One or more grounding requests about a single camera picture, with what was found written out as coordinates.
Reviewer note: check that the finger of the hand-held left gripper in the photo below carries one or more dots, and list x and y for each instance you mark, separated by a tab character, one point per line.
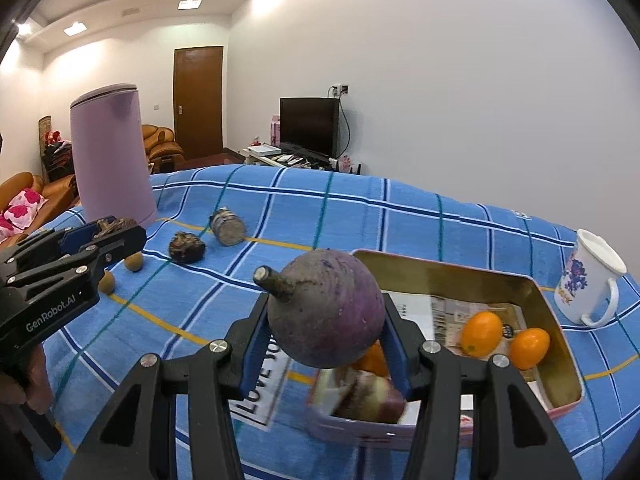
120	245
80	237

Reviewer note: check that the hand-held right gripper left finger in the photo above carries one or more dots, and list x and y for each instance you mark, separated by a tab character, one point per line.
255	350

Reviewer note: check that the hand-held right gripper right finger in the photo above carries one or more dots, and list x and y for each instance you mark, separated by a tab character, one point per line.
397	355

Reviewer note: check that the wrinkled dark passion fruit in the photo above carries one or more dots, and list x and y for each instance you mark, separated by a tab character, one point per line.
187	249
117	224

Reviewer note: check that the small orange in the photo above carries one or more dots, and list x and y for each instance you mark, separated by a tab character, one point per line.
530	349
481	334
372	361

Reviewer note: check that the purple turnip half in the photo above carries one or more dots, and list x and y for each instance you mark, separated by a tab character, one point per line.
365	395

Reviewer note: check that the round purple turnip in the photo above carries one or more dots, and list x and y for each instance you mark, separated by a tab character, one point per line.
325	310

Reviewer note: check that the pink metal tin box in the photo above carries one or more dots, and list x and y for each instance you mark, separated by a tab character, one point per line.
450	270

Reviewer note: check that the cut purple root piece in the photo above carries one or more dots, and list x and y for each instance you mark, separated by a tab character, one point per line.
227	230

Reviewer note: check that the person's left hand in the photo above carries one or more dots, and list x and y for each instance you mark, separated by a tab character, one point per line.
39	385

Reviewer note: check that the printed paper leaflet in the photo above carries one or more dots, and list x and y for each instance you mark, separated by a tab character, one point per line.
415	310

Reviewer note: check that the orange leather couch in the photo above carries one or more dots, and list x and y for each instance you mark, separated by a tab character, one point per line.
55	190

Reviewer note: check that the pink floral pillow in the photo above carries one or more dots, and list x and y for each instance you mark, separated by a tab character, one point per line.
22	210

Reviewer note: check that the tall pink cylindrical kettle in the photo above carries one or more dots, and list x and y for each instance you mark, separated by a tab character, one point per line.
112	160

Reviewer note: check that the dark cluttered shelf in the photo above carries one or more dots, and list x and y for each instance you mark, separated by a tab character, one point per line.
57	150

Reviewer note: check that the brown leather armchair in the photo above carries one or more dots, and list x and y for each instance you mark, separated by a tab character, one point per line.
160	142

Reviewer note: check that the blue plaid cloth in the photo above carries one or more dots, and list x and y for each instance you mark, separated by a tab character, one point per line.
350	210

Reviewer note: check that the white television stand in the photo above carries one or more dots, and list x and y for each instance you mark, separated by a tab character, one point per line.
257	159

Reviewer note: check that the brown wooden door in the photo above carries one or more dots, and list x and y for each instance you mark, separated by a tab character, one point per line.
197	100

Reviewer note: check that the flat white box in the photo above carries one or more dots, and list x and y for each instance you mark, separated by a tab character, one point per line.
264	149

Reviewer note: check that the pink floral bag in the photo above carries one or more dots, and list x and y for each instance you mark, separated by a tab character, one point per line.
346	164

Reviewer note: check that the white mug with purple print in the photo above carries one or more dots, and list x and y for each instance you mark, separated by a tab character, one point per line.
580	275

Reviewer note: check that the square ceiling light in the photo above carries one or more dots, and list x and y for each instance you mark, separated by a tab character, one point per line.
189	4
75	28
23	28

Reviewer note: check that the black television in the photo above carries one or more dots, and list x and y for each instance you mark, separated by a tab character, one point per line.
307	125

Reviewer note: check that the ceiling air vent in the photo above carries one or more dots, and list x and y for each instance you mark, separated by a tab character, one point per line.
130	11

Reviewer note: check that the wall socket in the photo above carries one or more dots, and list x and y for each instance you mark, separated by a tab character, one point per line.
339	89

